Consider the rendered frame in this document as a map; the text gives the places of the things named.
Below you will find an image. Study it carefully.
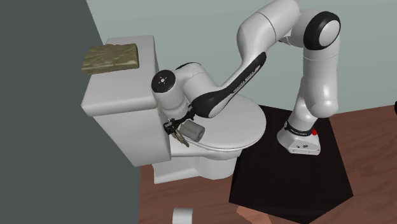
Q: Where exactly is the black robot stand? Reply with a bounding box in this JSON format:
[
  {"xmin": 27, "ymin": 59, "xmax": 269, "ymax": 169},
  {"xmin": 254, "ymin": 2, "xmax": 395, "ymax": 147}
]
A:
[{"xmin": 228, "ymin": 105, "xmax": 354, "ymax": 224}]

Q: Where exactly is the white cylinder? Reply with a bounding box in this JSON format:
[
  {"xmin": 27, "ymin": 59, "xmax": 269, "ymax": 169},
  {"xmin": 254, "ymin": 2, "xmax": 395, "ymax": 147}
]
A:
[{"xmin": 172, "ymin": 207, "xmax": 194, "ymax": 224}]

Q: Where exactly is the grey cylinder roll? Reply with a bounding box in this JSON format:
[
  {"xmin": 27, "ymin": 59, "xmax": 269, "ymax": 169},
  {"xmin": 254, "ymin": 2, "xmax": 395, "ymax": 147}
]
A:
[{"xmin": 181, "ymin": 120, "xmax": 205, "ymax": 143}]

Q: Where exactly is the white toilet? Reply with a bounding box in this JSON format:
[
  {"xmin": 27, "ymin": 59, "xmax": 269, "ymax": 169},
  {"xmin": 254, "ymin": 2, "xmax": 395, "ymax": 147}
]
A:
[{"xmin": 81, "ymin": 34, "xmax": 267, "ymax": 185}]

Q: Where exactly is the grey metal pointed object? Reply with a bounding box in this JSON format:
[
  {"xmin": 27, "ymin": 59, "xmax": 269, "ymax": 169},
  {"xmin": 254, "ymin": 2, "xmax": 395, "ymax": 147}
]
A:
[{"xmin": 173, "ymin": 129, "xmax": 190, "ymax": 148}]

